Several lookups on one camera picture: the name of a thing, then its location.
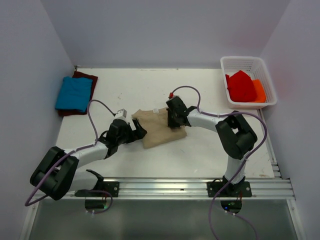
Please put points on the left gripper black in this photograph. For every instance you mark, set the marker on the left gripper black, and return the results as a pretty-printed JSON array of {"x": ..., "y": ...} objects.
[{"x": 135, "y": 135}]

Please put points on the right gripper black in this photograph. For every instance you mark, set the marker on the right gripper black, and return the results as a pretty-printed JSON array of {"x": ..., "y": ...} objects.
[{"x": 170, "y": 123}]

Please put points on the beige t shirt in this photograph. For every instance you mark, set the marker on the beige t shirt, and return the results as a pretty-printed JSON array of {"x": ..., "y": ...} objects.
[{"x": 155, "y": 122}]

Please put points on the blue t shirt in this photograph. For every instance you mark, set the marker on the blue t shirt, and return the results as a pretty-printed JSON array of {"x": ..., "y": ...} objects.
[{"x": 74, "y": 94}]

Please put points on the maroon t shirt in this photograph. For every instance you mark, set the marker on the maroon t shirt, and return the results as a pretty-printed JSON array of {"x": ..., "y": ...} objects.
[{"x": 78, "y": 74}]

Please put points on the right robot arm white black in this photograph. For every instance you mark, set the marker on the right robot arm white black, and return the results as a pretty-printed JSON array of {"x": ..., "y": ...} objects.
[{"x": 235, "y": 134}]

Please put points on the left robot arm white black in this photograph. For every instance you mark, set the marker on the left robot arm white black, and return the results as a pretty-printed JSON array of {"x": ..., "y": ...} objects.
[{"x": 57, "y": 170}]

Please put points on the red t shirt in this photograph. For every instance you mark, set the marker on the red t shirt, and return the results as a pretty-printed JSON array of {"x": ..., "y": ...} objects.
[{"x": 240, "y": 87}]

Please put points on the orange t shirt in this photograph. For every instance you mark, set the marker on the orange t shirt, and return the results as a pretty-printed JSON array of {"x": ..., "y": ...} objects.
[{"x": 260, "y": 92}]

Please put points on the white plastic basket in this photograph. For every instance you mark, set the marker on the white plastic basket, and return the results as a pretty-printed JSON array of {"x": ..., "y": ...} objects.
[{"x": 256, "y": 68}]

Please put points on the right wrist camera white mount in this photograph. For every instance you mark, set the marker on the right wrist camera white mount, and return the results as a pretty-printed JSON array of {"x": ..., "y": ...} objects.
[{"x": 172, "y": 95}]

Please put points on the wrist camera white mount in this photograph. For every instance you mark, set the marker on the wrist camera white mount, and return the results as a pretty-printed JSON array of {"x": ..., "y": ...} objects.
[
  {"x": 172, "y": 95},
  {"x": 121, "y": 115}
]

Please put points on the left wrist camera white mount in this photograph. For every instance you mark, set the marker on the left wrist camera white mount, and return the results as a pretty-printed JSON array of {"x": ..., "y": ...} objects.
[{"x": 121, "y": 115}]

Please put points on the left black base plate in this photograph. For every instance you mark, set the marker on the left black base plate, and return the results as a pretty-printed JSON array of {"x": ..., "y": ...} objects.
[{"x": 112, "y": 187}]

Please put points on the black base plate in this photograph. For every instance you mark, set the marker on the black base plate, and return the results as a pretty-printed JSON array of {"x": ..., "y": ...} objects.
[
  {"x": 242, "y": 189},
  {"x": 112, "y": 187}
]

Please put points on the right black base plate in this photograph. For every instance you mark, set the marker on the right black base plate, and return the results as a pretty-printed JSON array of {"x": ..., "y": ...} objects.
[{"x": 242, "y": 189}]

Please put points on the aluminium mounting rail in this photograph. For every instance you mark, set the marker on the aluminium mounting rail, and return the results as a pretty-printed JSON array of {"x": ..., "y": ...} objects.
[{"x": 196, "y": 189}]

